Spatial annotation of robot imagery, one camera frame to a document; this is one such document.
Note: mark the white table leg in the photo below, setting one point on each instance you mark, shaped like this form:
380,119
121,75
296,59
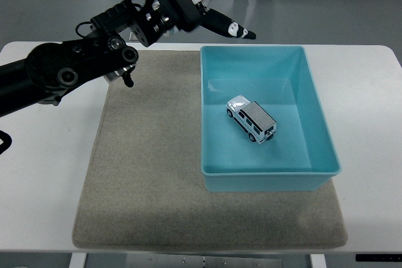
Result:
318,261
77,261

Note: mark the blue plastic box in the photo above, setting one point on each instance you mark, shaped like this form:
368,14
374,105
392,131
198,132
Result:
282,161

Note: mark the beige felt mat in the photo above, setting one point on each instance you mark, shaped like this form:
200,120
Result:
147,186

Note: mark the metal floor socket cover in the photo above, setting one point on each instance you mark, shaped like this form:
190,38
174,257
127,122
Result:
132,37

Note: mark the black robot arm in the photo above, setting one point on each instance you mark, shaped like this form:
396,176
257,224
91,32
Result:
50,67

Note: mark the grey metal plate with screws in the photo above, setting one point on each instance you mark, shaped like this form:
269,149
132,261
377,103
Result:
204,262

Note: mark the white toy car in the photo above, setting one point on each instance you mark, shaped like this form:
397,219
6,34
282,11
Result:
252,119

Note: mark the black table control panel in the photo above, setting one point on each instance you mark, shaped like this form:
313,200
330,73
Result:
378,258

